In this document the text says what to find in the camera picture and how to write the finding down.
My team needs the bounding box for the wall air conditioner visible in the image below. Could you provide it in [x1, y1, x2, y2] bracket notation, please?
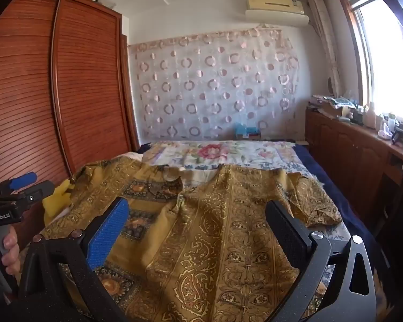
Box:
[244, 0, 309, 27]

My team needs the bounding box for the pink floral blanket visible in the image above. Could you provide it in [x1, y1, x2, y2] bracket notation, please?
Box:
[141, 140, 310, 171]

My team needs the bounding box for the small white container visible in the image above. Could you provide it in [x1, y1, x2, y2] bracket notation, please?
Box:
[379, 122, 395, 140]

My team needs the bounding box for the person's left hand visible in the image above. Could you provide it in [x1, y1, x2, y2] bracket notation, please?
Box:
[1, 234, 21, 278]

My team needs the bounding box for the pile of papers and cloths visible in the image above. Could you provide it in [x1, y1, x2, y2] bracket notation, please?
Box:
[307, 94, 360, 118]

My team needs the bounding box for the gold patterned garment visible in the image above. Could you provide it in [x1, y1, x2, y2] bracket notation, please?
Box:
[40, 157, 343, 322]

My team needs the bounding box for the blue floral quilt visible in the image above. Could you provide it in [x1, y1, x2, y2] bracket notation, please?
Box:
[183, 160, 353, 296]

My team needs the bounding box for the wooden slatted wardrobe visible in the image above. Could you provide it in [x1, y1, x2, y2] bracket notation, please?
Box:
[0, 0, 141, 239]

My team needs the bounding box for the wood-framed window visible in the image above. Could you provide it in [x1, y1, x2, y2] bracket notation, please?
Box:
[336, 0, 403, 135]

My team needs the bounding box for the circle-patterned sheer curtain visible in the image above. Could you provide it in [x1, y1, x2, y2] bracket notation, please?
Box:
[128, 23, 299, 141]

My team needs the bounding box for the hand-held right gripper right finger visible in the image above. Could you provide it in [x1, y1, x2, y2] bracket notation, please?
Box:
[265, 200, 377, 322]

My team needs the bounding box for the cream window curtain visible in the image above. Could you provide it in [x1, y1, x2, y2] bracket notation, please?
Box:
[307, 0, 341, 94]

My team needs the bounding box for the long wooden cabinet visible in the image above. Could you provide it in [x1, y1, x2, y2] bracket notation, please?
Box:
[304, 105, 403, 242]

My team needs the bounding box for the navy blue bed sheet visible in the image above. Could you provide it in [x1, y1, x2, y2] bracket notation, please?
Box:
[136, 141, 390, 276]

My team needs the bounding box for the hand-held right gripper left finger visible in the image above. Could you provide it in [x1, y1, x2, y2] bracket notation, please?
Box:
[18, 196, 131, 322]

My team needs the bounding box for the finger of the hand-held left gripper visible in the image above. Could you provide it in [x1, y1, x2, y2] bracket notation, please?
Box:
[18, 179, 56, 208]
[7, 172, 38, 191]

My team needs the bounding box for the white plastic bottle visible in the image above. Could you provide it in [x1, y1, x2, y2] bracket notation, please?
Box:
[363, 102, 377, 130]

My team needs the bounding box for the yellow plush toy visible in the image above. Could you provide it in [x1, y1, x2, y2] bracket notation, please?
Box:
[42, 178, 73, 216]

